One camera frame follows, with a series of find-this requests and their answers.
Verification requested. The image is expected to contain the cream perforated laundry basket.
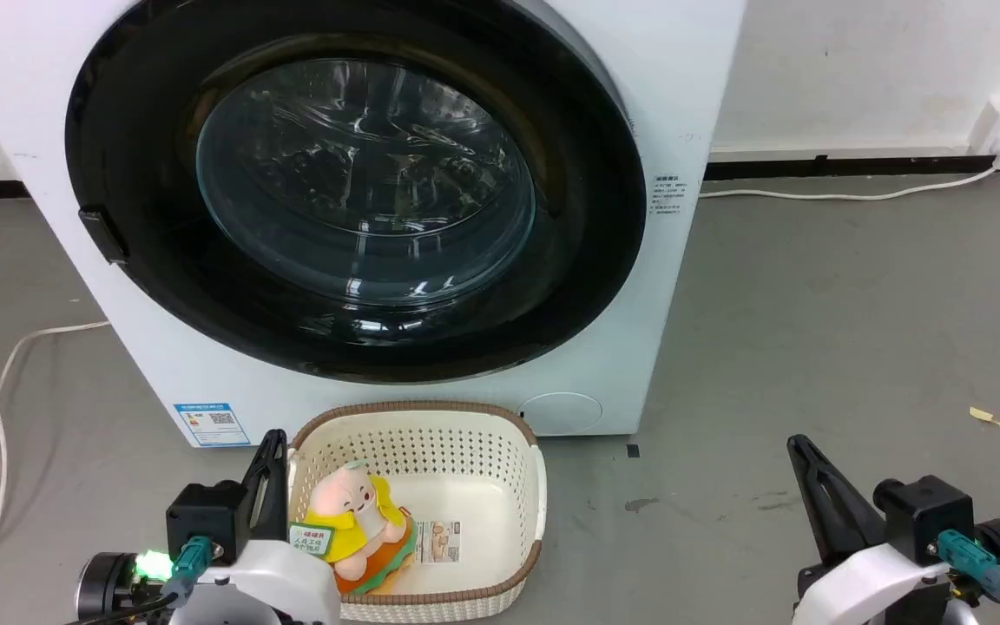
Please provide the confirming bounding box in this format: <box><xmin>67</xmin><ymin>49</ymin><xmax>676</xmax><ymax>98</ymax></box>
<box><xmin>285</xmin><ymin>400</ymin><xmax>549</xmax><ymax>623</ymax></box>

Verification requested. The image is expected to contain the teal plug black left cable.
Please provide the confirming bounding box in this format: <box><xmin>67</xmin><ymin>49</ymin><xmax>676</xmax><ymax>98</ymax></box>
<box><xmin>66</xmin><ymin>535</ymin><xmax>216</xmax><ymax>625</ymax></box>

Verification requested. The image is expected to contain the paper label inside basket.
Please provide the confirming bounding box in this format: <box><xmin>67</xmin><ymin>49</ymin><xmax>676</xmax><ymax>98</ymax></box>
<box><xmin>417</xmin><ymin>520</ymin><xmax>462</xmax><ymax>565</ymax></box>

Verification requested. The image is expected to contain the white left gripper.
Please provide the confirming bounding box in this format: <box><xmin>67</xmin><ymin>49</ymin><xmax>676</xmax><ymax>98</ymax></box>
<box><xmin>168</xmin><ymin>431</ymin><xmax>342</xmax><ymax>625</ymax></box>

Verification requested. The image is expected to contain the blue energy label sticker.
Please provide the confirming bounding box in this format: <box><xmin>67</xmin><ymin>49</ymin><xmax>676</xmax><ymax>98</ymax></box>
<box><xmin>174</xmin><ymin>401</ymin><xmax>252</xmax><ymax>448</ymax></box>

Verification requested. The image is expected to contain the teal plug black cable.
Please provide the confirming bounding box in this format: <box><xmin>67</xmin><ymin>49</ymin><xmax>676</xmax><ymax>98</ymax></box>
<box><xmin>66</xmin><ymin>535</ymin><xmax>216</xmax><ymax>625</ymax></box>
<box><xmin>937</xmin><ymin>529</ymin><xmax>1000</xmax><ymax>625</ymax></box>

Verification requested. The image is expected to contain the white power cable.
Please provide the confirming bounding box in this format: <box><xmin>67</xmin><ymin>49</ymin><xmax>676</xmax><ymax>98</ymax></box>
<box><xmin>698</xmin><ymin>156</ymin><xmax>1000</xmax><ymax>203</ymax></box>
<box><xmin>0</xmin><ymin>320</ymin><xmax>112</xmax><ymax>568</ymax></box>

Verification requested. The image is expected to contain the white front-load washing machine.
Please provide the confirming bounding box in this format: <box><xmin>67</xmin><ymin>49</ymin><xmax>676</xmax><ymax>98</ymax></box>
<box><xmin>0</xmin><ymin>0</ymin><xmax>748</xmax><ymax>449</ymax></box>

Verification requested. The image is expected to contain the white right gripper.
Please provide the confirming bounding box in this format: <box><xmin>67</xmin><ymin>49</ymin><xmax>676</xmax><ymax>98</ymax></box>
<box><xmin>786</xmin><ymin>434</ymin><xmax>957</xmax><ymax>625</ymax></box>

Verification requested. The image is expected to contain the green white doll tag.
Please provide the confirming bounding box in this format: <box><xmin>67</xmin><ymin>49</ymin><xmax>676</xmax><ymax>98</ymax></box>
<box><xmin>288</xmin><ymin>522</ymin><xmax>333</xmax><ymax>560</ymax></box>

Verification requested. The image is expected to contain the small printed warning sticker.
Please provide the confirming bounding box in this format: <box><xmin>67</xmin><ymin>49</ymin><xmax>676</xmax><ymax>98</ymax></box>
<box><xmin>649</xmin><ymin>172</ymin><xmax>690</xmax><ymax>218</ymax></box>

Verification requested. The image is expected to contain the pink yellow plush doll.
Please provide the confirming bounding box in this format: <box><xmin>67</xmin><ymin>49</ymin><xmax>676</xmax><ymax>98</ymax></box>
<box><xmin>301</xmin><ymin>459</ymin><xmax>418</xmax><ymax>597</ymax></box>

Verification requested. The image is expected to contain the round white filter cover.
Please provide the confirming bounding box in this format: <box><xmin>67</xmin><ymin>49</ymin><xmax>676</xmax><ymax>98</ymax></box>
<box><xmin>518</xmin><ymin>392</ymin><xmax>604</xmax><ymax>437</ymax></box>

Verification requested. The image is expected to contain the teal plug black right cable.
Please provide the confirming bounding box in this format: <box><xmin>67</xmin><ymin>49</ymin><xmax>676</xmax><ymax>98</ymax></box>
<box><xmin>937</xmin><ymin>529</ymin><xmax>1000</xmax><ymax>625</ymax></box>

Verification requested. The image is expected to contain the round black glass washer door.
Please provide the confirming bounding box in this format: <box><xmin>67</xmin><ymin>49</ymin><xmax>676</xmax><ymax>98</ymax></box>
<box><xmin>64</xmin><ymin>0</ymin><xmax>648</xmax><ymax>385</ymax></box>

